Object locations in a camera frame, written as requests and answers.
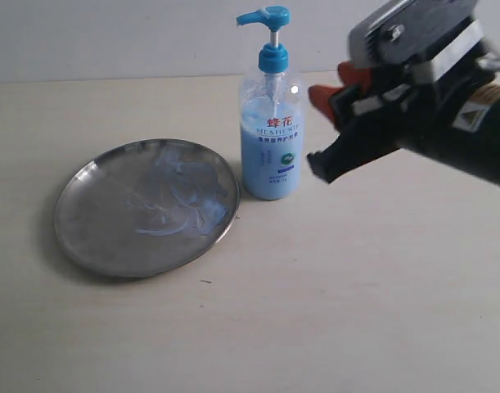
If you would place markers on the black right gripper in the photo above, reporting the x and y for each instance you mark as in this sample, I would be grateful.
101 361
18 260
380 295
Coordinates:
455 122

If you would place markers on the blue pump lotion bottle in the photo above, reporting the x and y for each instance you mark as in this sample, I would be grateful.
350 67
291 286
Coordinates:
272 100

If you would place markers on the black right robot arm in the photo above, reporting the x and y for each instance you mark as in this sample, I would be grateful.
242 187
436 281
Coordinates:
377 111

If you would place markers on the round stainless steel plate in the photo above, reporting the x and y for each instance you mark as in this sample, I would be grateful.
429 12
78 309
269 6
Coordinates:
95 225

